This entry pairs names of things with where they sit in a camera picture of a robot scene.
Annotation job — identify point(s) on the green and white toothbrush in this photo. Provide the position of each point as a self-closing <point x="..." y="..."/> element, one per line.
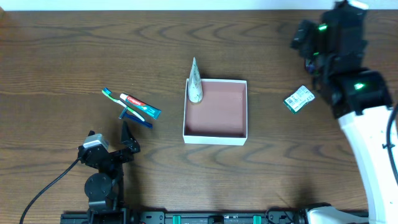
<point x="108" y="93"/>

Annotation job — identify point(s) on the red green Colgate toothpaste tube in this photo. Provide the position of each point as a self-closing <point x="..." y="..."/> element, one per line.
<point x="148" y="109"/>

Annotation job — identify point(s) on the clear pump spray bottle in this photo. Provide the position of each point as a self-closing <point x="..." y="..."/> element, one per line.
<point x="310" y="66"/>

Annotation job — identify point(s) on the white leaf-print lotion tube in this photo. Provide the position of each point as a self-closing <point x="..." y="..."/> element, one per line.
<point x="195" y="90"/>

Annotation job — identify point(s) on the blue disposable razor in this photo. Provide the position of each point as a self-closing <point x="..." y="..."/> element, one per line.
<point x="124" y="114"/>

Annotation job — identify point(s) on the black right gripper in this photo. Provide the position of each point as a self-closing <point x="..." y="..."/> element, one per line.
<point x="302" y="35"/>

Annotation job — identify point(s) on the green and white soap packet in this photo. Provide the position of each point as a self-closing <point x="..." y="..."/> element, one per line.
<point x="296" y="101"/>

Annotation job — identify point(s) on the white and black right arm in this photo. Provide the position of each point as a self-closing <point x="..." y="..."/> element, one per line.
<point x="361" y="103"/>

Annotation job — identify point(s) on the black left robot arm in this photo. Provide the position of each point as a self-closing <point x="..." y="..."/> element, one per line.
<point x="105" y="189"/>

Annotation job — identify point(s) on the white box with red interior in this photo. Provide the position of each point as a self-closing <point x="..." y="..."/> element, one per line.
<point x="221" y="118"/>

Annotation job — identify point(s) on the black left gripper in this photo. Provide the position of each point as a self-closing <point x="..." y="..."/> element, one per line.
<point x="113" y="154"/>

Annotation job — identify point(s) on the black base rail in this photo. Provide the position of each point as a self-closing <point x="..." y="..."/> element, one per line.
<point x="133" y="217"/>

